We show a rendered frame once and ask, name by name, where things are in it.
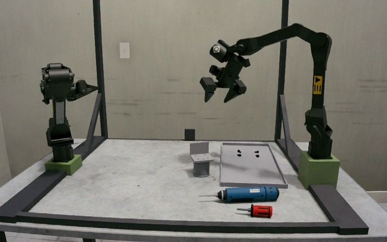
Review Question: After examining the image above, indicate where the red screwdriver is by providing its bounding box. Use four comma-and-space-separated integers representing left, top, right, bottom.
239, 204, 272, 217

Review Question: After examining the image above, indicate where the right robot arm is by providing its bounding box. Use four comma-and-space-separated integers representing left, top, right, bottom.
40, 63, 75, 163

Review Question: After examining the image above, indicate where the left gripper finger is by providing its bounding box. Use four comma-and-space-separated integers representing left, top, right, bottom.
224, 88, 241, 103
204, 91, 214, 103

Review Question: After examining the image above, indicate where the grey cylindrical joint module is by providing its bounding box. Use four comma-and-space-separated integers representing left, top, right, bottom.
193, 162, 210, 177

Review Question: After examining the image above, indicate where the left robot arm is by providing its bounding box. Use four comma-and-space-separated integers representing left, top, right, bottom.
210, 23, 333, 160

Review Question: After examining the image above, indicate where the grey metal bracket with holes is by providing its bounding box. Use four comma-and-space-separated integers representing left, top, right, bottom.
190, 141, 214, 163

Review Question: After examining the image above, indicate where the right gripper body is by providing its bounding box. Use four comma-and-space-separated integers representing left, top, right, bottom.
66, 79, 87, 102

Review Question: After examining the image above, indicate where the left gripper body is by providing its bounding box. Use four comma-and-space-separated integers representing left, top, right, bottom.
200, 67, 247, 94

